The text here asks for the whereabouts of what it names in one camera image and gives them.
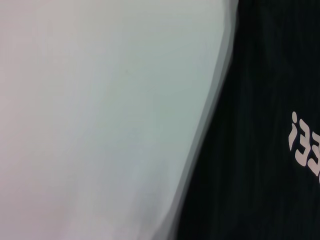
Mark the black t-shirt with FREE print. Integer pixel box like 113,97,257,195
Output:
172,0,320,240

